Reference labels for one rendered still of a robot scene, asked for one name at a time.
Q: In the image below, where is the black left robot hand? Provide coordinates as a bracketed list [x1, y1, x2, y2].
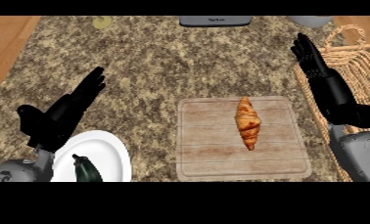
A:
[16, 66, 106, 154]

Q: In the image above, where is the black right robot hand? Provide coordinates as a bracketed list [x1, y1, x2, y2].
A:
[288, 32, 370, 128]

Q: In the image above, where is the golden brown croissant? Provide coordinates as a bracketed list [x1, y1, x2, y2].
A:
[234, 95, 263, 152]

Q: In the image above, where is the pale wooden cutting board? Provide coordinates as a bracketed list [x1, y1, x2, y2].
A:
[174, 95, 313, 182]

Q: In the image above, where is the white round plate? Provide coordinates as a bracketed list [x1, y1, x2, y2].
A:
[49, 129, 133, 183]

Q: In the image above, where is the dark green zucchini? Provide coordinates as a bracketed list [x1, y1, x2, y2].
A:
[71, 154, 103, 183]

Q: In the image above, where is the pale grey round container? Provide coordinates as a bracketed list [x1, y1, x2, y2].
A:
[287, 16, 336, 29]

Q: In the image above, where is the pale yellow round fruit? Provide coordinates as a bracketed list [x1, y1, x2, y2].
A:
[91, 16, 114, 30]

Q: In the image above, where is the grey flat appliance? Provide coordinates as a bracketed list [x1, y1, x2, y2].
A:
[177, 16, 253, 28]

